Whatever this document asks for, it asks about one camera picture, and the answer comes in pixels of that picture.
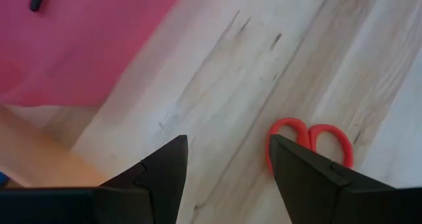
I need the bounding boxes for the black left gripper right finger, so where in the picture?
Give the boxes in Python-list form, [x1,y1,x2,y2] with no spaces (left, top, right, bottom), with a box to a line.
[268,134,422,224]

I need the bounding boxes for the red-handled scissors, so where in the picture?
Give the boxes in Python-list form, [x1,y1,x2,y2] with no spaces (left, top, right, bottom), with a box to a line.
[265,117,355,176]

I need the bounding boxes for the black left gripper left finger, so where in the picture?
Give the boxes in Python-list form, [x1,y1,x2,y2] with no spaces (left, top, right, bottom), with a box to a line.
[0,134,189,224]

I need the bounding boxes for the pink plastic tray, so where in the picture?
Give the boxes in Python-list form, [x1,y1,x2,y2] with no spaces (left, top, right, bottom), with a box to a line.
[0,0,189,108]

